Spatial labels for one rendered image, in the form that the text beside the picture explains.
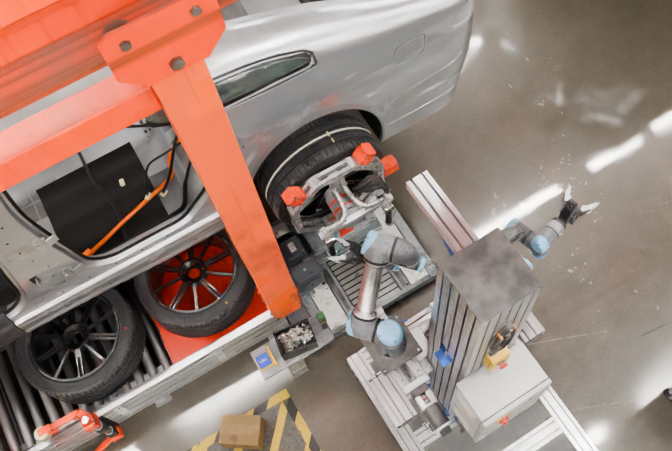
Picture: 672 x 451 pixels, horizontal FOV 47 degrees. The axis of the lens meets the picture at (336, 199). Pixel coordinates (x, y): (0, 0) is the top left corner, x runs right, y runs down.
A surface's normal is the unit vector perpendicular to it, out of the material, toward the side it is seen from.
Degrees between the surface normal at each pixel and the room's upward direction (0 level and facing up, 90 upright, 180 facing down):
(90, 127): 90
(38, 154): 90
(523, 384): 0
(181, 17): 90
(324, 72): 80
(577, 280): 0
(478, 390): 0
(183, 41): 90
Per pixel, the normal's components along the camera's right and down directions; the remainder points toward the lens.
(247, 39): 0.27, -0.01
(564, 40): -0.08, -0.43
